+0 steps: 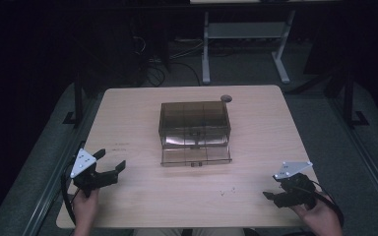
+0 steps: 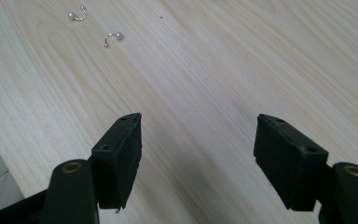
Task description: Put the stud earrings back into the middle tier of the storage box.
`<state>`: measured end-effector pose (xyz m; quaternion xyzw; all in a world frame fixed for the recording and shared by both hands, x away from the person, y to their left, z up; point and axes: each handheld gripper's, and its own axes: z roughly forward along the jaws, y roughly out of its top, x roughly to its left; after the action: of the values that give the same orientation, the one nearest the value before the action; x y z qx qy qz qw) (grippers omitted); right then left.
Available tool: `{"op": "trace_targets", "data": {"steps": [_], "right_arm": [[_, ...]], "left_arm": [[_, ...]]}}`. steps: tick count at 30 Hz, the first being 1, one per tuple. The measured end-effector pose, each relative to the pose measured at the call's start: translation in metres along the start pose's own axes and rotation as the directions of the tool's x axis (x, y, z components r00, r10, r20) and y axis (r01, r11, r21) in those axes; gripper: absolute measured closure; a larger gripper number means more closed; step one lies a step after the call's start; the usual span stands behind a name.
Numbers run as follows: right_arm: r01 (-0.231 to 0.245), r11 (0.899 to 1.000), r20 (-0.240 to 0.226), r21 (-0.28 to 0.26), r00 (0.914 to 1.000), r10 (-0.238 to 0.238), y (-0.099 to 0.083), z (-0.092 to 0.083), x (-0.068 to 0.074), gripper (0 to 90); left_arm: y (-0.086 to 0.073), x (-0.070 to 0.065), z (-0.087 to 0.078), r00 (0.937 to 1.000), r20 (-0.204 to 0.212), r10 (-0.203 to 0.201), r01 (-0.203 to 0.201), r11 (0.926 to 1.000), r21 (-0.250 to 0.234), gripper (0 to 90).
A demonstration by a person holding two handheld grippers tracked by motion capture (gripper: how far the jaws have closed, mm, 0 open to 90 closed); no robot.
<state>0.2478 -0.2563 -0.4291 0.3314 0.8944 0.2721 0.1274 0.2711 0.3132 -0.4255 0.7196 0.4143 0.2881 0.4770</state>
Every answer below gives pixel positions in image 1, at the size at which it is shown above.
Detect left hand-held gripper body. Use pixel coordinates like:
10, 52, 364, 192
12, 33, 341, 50
69, 147, 119, 199

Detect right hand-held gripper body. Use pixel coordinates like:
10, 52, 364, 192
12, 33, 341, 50
273, 160, 318, 209

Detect brown translucent drawer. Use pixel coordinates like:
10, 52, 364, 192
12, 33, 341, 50
159, 145, 233, 168

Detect brown translucent drawer box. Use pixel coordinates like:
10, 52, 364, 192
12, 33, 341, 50
157, 100, 232, 148

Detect person's right hand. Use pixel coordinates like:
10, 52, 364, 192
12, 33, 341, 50
290, 196, 345, 236

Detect person's left hand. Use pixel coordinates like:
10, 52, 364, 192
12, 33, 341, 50
72, 188, 100, 230

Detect black metal stand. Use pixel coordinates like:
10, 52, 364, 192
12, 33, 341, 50
341, 65, 370, 129
62, 70, 87, 127

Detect white metal stand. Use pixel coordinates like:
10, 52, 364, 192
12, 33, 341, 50
201, 9, 297, 86

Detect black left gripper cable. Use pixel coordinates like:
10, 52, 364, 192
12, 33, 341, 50
60, 163, 80, 226

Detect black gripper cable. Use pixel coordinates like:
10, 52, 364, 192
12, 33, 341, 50
60, 163, 80, 226
314, 180, 346, 228

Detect metal frame rail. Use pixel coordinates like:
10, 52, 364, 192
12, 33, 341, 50
21, 94, 107, 236
328, 96, 378, 217

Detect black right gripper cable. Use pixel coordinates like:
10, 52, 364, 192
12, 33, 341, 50
314, 180, 346, 228

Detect black floor cable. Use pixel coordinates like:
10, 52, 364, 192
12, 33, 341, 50
137, 35, 203, 88

